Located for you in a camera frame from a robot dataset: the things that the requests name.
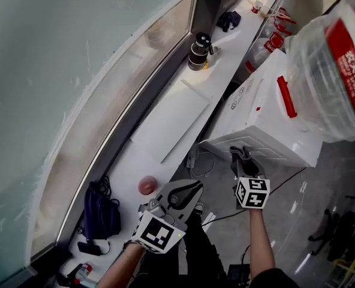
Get person's black sleeve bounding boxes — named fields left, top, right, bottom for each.
left=249, top=268, right=302, bottom=288

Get dark blue bag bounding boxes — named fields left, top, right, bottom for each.
left=82, top=175, right=122, bottom=241

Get black crumpled pouch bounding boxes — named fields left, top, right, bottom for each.
left=215, top=10, right=242, bottom=32

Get small white red-capped bottle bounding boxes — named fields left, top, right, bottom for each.
left=251, top=0, right=267, bottom=14

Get black floor cable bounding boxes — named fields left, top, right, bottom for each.
left=201, top=166, right=307, bottom=225

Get black office chair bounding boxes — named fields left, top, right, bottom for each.
left=307, top=194, right=355, bottom=264

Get large clear water bottle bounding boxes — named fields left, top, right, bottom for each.
left=284, top=0, right=355, bottom=144

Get person's left forearm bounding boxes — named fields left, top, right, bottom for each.
left=95, top=241, right=149, bottom=288

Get white flat board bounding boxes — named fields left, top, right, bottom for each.
left=130, top=79, right=211, bottom=164

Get person's right forearm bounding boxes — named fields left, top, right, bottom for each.
left=248, top=208, right=276, bottom=280

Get empty red-handled water bottle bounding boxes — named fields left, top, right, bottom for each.
left=243, top=7, right=296, bottom=75

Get clear bottle with red cap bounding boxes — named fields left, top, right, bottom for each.
left=71, top=262, right=94, bottom=282

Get red round lidded cup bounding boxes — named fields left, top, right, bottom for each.
left=137, top=175, right=160, bottom=196

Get white water dispenser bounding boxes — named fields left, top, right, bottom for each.
left=197, top=49, right=324, bottom=168

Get black cylindrical flask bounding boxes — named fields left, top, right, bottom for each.
left=187, top=32, right=213, bottom=71

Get person's black trousers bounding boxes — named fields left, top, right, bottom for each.
left=137, top=210, right=228, bottom=288

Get small black box device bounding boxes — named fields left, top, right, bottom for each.
left=227, top=263, right=251, bottom=282

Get white power strip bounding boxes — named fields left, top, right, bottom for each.
left=185, top=149, right=200, bottom=170

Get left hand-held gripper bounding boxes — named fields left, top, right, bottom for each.
left=131, top=179, right=204, bottom=254

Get black power adapter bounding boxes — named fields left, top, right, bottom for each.
left=76, top=240, right=111, bottom=257

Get red plastic handle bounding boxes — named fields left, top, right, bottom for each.
left=276, top=76, right=298, bottom=119

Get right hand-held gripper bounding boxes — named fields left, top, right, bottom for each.
left=233, top=176, right=271, bottom=211

